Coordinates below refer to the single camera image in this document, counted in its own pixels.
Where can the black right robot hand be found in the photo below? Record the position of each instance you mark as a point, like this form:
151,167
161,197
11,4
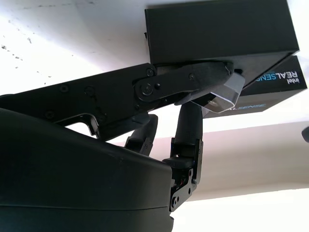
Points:
72,169

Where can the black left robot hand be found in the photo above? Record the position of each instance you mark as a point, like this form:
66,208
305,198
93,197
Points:
305,134

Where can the small silver square camera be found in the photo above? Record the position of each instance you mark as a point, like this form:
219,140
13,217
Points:
227,96

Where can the black RealSense box lid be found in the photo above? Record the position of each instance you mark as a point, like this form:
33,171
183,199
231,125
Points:
277,82

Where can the black box base foam insert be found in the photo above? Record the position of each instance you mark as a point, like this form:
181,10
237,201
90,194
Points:
217,29

